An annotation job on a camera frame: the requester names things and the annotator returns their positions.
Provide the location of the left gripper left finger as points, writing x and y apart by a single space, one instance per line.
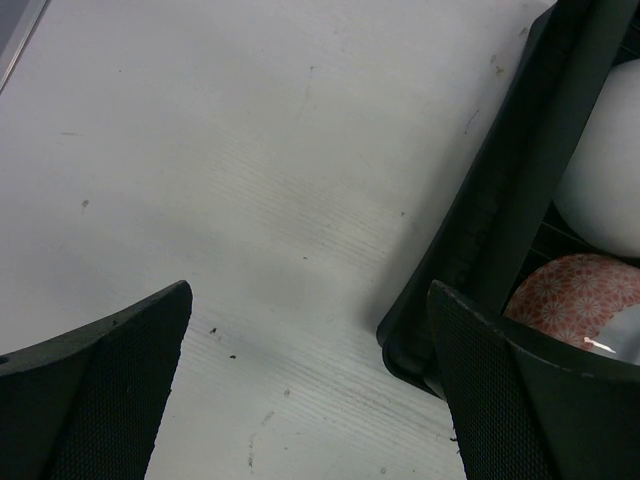
88 404

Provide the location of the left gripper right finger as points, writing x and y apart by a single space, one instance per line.
527 406

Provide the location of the black dish rack tray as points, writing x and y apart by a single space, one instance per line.
501 225

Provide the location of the red patterned bowl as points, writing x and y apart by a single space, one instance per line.
588 301

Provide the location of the white bowl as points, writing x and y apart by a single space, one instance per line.
598 195

